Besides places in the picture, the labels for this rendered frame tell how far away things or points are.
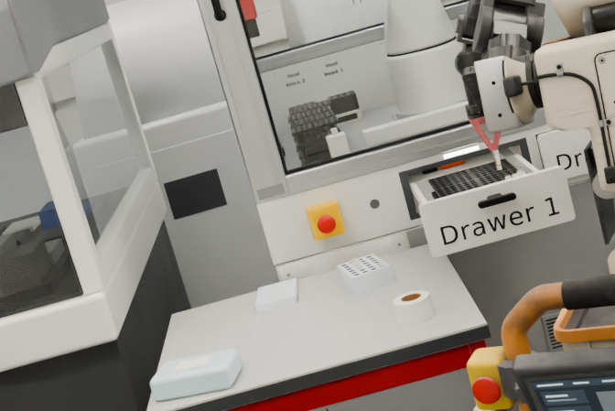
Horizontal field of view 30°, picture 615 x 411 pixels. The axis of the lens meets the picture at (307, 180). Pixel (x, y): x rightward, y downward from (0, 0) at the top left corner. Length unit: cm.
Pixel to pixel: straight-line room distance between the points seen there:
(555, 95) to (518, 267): 103
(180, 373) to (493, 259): 87
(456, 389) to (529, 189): 43
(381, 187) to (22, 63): 83
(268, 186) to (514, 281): 60
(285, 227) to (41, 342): 59
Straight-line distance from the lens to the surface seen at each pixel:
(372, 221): 258
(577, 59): 166
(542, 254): 266
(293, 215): 256
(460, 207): 224
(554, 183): 227
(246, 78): 252
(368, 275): 235
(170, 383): 208
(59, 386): 253
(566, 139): 260
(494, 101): 177
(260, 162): 254
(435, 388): 207
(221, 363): 206
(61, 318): 240
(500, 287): 266
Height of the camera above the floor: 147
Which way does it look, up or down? 11 degrees down
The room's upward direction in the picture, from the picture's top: 16 degrees counter-clockwise
